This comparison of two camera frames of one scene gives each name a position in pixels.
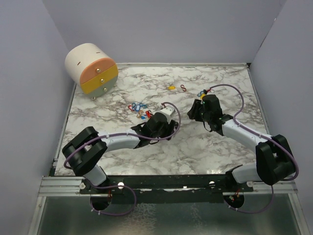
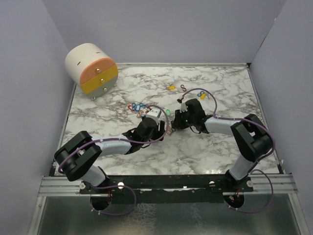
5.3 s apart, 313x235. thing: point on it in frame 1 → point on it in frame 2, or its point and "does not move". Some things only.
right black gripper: [193, 113] → [177, 123]
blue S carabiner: [199, 94] does not move
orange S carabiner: [139, 115] does not move
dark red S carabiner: [183, 87] does not move
